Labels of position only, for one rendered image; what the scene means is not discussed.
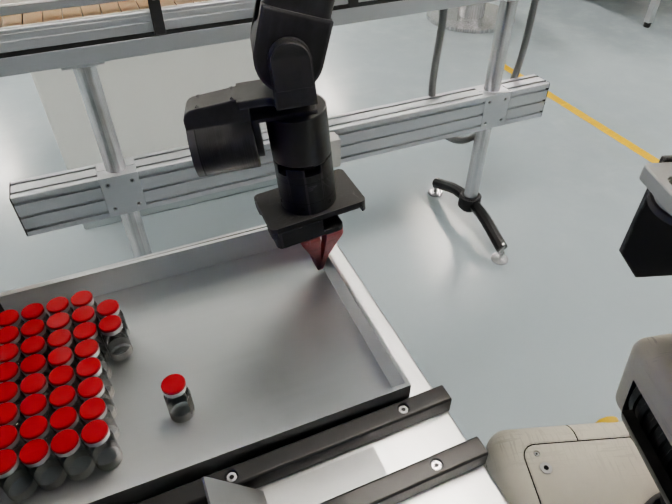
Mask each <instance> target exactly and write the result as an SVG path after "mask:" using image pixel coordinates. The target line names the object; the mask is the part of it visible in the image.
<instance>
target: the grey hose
mask: <svg viewBox="0 0 672 504"><path fill-rule="evenodd" d="M538 2H539V0H531V3H530V9H529V13H528V17H527V23H526V27H525V31H524V36H523V40H522V44H521V47H520V51H519V55H518V57H517V61H516V64H515V67H514V69H513V73H512V75H511V78H510V79H512V78H517V77H518V76H519V74H520V70H521V68H522V65H523V63H524V62H523V61H524V59H525V56H526V52H527V50H528V49H527V48H528V46H529V42H530V38H531V34H532V29H533V25H534V21H535V17H536V12H537V8H538ZM439 11H440V12H439V13H440V14H439V21H438V22H439V23H438V27H437V28H438V29H437V35H436V40H435V41H436V42H435V46H434V47H435V48H434V52H433V53H434V54H433V58H432V59H433V60H432V64H431V65H432V66H431V70H430V71H431V72H430V79H429V87H428V88H429V89H428V90H429V91H428V95H429V96H430V97H434V96H435V95H436V83H437V77H438V76H437V75H438V69H439V62H440V58H441V57H440V56H441V52H442V46H443V40H444V35H445V34H444V33H445V29H446V22H447V21H446V20H447V13H448V9H442V10H439ZM474 137H475V132H474V133H472V134H470V135H468V136H465V137H457V136H455V137H451V138H447V139H446V140H447V141H450V142H452V143H457V144H465V143H469V142H471V141H473V140H474Z"/></svg>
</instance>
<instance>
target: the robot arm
mask: <svg viewBox="0 0 672 504"><path fill-rule="evenodd" d="M334 2H335V0H255V6H254V13H253V19H252V25H251V32H250V41H251V48H252V55H253V62H254V67H255V70H256V73H257V75H258V77H259V78H260V79H259V80H253V81H246V82H240V83H236V86H230V87H229V88H225V89H221V90H217V91H213V92H209V93H204V94H200V95H199V94H197V95H196V96H192V97H190V98H189V99H188V100H187V102H186V107H185V113H184V119H183V121H184V126H185V129H186V134H187V141H188V145H189V149H190V154H191V157H192V161H193V164H194V167H195V170H196V172H197V174H198V176H199V177H204V176H210V175H215V174H221V173H227V172H233V171H239V170H245V169H250V168H256V167H261V161H260V156H265V149H264V143H263V137H262V132H261V127H260V123H263V122H266V126H267V131H268V136H269V142H270V147H271V152H272V157H273V162H274V167H275V173H276V178H277V183H278V188H275V189H272V190H269V191H266V192H263V193H259V194H257V195H255V196H254V201H255V205H256V208H257V210H258V212H259V214H260V215H262V217H263V219H264V221H265V223H266V225H267V228H268V232H269V233H270V235H271V237H272V239H273V240H274V242H275V243H276V245H277V247H278V248H279V249H284V248H287V247H290V246H293V245H296V244H299V243H301V245H302V246H303V247H304V249H305V250H306V251H307V252H308V253H309V254H310V256H311V258H312V260H313V262H314V264H315V266H316V268H317V269H318V270H321V269H323V268H324V266H325V263H326V261H327V258H328V256H329V254H330V252H331V251H332V249H333V248H334V246H335V245H336V243H337V242H338V240H339V239H340V237H341V236H342V234H343V223H342V221H341V219H340V218H339V216H338V215H340V214H343V213H346V212H349V211H352V210H355V209H358V208H360V209H361V210H362V211H364V210H365V208H366V207H365V197H364V196H363V194H362V193H361V192H360V191H359V189H358V188H357V187H356V186H355V184H354V183H353V182H352V180H351V179H350V178H349V177H348V175H347V174H346V173H345V172H344V170H342V169H336V170H333V160H332V151H331V142H330V132H329V123H328V114H327V104H326V100H325V99H324V98H323V97H322V96H321V95H319V94H317V93H316V85H315V82H316V80H317V79H318V78H319V76H320V74H321V72H322V69H323V65H324V61H325V57H326V53H327V48H328V44H329V40H330V36H331V31H332V27H333V23H334V22H333V20H332V19H331V15H332V11H333V7H334ZM321 237H322V240H321V239H320V238H321Z"/></svg>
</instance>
